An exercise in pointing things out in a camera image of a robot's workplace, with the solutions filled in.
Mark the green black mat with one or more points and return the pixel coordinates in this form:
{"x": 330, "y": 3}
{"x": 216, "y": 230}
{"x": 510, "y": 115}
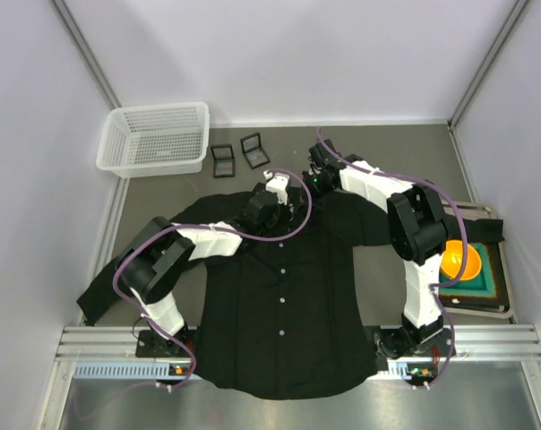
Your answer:
{"x": 483, "y": 290}

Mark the black box gold brooch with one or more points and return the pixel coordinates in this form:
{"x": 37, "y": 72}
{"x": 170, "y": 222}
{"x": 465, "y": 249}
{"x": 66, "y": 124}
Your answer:
{"x": 255, "y": 155}

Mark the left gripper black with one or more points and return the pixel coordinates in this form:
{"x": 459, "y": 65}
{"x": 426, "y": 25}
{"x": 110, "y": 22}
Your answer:
{"x": 295, "y": 210}

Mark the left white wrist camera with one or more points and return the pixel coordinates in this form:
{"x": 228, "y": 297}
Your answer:
{"x": 278, "y": 184}

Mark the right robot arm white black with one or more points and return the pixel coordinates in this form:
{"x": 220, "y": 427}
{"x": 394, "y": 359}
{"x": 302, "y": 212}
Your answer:
{"x": 418, "y": 236}

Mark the aluminium rail frame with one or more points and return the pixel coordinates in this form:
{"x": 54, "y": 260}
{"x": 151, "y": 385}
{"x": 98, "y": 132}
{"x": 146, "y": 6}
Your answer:
{"x": 491, "y": 379}

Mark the grey slotted cable duct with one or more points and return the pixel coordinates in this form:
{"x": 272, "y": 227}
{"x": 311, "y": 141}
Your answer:
{"x": 172, "y": 372}

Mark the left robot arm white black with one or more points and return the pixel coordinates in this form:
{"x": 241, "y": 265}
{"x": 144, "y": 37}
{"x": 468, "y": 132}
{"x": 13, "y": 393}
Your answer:
{"x": 150, "y": 266}

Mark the white perforated plastic basket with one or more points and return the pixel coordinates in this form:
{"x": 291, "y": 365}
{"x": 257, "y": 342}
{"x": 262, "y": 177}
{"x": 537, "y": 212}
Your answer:
{"x": 155, "y": 140}

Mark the black button shirt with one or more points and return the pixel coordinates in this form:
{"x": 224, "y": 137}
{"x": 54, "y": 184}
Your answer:
{"x": 280, "y": 319}

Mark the orange bowl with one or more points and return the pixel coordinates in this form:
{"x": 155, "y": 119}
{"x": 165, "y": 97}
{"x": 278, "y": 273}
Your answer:
{"x": 453, "y": 258}

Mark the black box blue brooch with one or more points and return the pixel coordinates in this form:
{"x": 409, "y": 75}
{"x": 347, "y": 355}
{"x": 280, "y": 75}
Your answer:
{"x": 224, "y": 162}

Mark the metal tray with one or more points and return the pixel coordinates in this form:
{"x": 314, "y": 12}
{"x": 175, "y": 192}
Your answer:
{"x": 497, "y": 259}

